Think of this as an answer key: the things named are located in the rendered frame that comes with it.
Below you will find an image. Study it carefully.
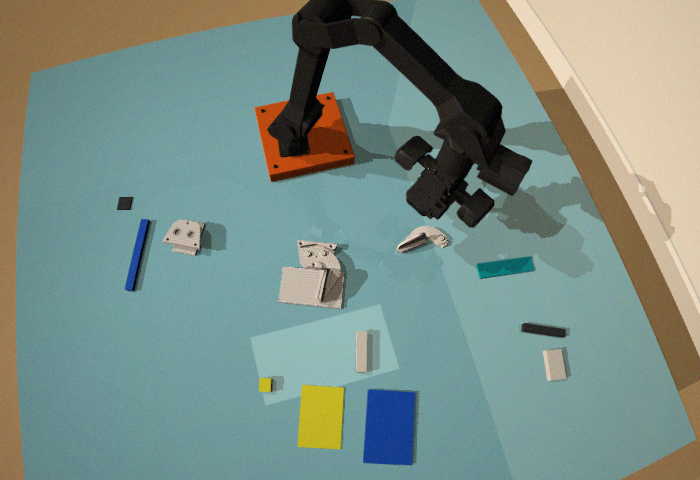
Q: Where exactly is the small yellow block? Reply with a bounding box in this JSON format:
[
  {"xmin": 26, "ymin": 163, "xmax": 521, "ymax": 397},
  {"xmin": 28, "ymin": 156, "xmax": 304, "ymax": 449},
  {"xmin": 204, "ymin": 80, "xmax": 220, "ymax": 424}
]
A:
[{"xmin": 259, "ymin": 378, "xmax": 273, "ymax": 392}]

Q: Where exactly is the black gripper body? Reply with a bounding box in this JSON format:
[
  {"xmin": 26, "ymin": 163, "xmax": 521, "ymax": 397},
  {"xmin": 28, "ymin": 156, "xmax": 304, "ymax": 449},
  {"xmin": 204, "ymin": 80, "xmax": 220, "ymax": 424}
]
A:
[{"xmin": 394, "ymin": 136, "xmax": 495, "ymax": 227}]

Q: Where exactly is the teal flat bar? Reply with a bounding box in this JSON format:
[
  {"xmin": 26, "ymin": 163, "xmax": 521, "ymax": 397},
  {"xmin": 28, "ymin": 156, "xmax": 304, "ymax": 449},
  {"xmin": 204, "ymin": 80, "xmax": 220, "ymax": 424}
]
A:
[{"xmin": 476, "ymin": 256, "xmax": 535, "ymax": 279}]

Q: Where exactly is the blue rectangular plate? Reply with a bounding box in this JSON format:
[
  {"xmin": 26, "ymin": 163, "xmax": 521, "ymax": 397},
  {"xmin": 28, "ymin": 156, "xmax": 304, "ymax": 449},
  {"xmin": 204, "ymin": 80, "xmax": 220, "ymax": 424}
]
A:
[{"xmin": 363, "ymin": 390, "xmax": 415, "ymax": 465}]

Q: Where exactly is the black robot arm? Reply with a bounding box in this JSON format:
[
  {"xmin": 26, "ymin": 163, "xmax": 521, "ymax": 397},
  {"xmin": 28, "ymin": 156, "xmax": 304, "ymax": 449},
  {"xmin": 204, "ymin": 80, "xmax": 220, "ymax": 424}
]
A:
[{"xmin": 267, "ymin": 0, "xmax": 533, "ymax": 219}]

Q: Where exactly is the yellow rectangular plate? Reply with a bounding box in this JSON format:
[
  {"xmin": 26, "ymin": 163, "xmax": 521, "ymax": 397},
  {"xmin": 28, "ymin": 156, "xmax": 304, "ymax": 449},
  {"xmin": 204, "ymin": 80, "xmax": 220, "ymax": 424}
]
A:
[{"xmin": 297, "ymin": 385, "xmax": 344, "ymax": 449}]

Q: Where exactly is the black rectangular bar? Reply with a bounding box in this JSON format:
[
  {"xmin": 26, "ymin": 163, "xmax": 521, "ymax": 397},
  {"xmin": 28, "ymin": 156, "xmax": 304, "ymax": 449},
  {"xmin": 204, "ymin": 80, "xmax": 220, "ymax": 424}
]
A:
[{"xmin": 522, "ymin": 323, "xmax": 566, "ymax": 338}]

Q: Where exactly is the blue long bar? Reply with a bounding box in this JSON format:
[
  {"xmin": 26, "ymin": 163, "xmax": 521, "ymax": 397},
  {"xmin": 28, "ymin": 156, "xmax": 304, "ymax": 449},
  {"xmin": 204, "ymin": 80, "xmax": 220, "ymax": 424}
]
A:
[{"xmin": 125, "ymin": 219, "xmax": 150, "ymax": 292}]

